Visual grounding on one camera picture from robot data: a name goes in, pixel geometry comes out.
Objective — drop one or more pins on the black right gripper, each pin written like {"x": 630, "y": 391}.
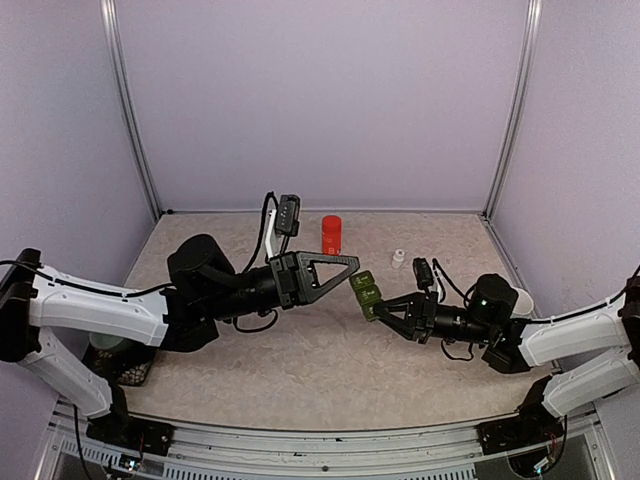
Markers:
{"x": 415, "y": 328}

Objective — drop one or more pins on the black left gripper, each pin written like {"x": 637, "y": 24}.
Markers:
{"x": 296, "y": 280}

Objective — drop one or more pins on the green pill organizer box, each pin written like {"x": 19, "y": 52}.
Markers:
{"x": 367, "y": 293}

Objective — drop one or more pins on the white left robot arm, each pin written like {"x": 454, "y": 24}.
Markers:
{"x": 180, "y": 316}

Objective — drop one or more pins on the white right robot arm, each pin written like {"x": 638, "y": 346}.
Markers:
{"x": 517, "y": 345}

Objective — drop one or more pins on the red cylindrical can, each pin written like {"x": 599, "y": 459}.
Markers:
{"x": 331, "y": 230}

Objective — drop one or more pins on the small white bottle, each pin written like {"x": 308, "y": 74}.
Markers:
{"x": 398, "y": 259}

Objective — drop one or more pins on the light blue mug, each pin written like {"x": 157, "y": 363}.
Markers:
{"x": 524, "y": 305}

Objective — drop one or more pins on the black square tray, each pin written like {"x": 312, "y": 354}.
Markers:
{"x": 126, "y": 366}

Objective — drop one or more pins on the green ceramic bowl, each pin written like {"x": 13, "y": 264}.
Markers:
{"x": 109, "y": 343}

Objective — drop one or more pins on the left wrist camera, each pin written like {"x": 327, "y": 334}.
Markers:
{"x": 283, "y": 224}

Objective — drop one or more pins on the front aluminium rail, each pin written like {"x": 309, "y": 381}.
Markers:
{"x": 458, "y": 451}

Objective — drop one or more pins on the right aluminium frame post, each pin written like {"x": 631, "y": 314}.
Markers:
{"x": 515, "y": 113}

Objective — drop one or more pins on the aluminium frame post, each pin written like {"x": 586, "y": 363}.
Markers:
{"x": 109, "y": 16}
{"x": 515, "y": 113}

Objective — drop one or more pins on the left aluminium frame post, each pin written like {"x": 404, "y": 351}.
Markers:
{"x": 109, "y": 16}

